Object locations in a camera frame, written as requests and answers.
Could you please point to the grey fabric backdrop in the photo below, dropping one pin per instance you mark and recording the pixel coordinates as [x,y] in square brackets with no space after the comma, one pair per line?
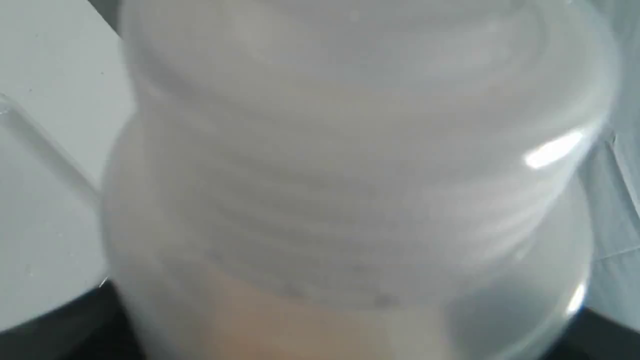
[611,178]

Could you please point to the translucent squeeze bottle amber liquid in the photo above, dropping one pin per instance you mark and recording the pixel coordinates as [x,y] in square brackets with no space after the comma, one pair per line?
[356,179]

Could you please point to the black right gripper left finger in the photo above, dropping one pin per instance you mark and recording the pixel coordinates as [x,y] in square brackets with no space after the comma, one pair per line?
[92,327]

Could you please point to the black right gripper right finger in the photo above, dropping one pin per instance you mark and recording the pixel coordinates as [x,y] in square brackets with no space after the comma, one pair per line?
[591,336]

